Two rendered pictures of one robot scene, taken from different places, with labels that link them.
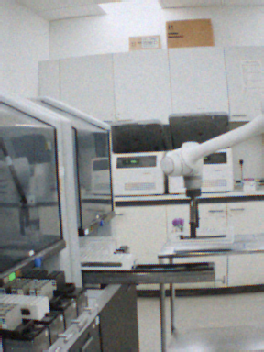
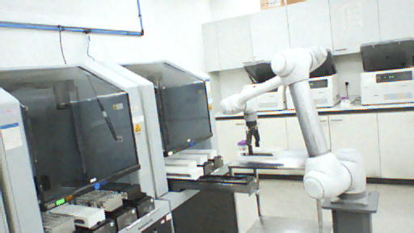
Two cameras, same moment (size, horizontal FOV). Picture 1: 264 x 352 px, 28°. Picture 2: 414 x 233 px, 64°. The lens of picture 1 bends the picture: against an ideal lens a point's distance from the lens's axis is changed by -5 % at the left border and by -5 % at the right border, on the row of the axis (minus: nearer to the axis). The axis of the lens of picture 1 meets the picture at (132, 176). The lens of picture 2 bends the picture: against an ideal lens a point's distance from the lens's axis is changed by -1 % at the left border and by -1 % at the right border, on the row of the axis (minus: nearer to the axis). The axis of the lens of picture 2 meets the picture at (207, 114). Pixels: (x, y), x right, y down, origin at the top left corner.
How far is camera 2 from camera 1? 0.84 m
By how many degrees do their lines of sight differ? 20
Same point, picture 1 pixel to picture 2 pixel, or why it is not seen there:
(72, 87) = (225, 40)
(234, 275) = not seen: hidden behind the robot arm
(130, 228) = (263, 133)
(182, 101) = (297, 44)
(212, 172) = (316, 94)
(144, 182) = (270, 102)
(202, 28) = not seen: outside the picture
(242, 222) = (341, 129)
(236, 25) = not seen: outside the picture
